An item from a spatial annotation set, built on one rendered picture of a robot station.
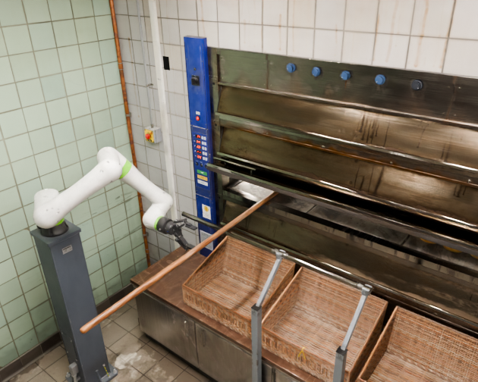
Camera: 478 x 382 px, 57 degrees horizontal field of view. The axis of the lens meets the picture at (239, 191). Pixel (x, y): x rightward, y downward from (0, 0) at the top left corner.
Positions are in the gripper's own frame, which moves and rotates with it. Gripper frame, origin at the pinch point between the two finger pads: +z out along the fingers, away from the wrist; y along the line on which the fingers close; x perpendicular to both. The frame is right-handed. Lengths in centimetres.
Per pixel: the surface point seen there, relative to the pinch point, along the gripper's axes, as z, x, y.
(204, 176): -38, -52, -7
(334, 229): 57, -54, 0
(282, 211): 23, -54, 0
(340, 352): 92, 6, 23
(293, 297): 40, -42, 50
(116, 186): -116, -36, 17
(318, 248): 48, -54, 17
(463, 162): 115, -51, -57
